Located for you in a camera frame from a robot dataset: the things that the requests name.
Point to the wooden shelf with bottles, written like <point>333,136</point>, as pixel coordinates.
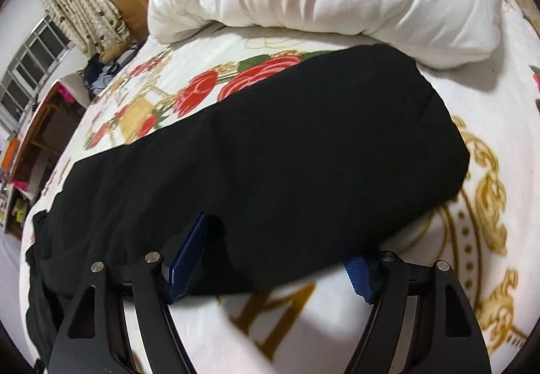
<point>12,196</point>

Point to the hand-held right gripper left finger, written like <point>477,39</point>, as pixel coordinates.
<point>187,264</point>

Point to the black garment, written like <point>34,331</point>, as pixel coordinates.
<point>274,146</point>

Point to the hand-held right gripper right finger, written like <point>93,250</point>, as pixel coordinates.
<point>358,277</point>

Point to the pink desk cover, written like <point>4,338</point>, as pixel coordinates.
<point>66,92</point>

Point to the floral printed blanket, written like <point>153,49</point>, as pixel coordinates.
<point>485,104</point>

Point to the pile of clothes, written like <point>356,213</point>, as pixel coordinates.
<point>99,70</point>

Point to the barred window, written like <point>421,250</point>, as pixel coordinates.
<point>29,61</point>

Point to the wooden desk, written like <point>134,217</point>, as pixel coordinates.
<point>42,133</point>

